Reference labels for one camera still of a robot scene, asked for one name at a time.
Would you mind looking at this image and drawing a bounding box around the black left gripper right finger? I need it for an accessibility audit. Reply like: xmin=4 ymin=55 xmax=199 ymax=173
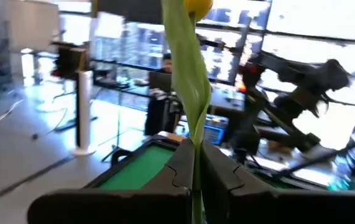
xmin=200 ymin=141 xmax=355 ymax=224

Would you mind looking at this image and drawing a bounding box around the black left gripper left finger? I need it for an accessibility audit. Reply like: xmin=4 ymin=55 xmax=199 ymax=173
xmin=27 ymin=139 xmax=196 ymax=224

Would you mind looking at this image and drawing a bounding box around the yellow tulip with green leaf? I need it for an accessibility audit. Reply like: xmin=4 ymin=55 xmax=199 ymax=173
xmin=160 ymin=0 xmax=214 ymax=224

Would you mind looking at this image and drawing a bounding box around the blue box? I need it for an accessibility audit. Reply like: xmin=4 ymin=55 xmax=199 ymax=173
xmin=203 ymin=114 xmax=229 ymax=146

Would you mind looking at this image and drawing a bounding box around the dark laptop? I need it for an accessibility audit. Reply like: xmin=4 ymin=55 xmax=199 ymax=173
xmin=148 ymin=71 xmax=173 ymax=93

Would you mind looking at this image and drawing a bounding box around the person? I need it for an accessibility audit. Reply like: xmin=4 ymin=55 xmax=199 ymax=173
xmin=160 ymin=52 xmax=174 ymax=75

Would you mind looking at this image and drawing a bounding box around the white board panel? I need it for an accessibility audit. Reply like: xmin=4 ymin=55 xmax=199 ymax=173
xmin=7 ymin=0 xmax=60 ymax=52

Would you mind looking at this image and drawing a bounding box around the black cable loop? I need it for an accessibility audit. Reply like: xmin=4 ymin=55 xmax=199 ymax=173
xmin=110 ymin=147 xmax=133 ymax=167

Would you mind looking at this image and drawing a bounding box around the white post with black stripe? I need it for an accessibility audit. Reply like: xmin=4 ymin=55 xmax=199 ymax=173
xmin=72 ymin=70 xmax=98 ymax=157

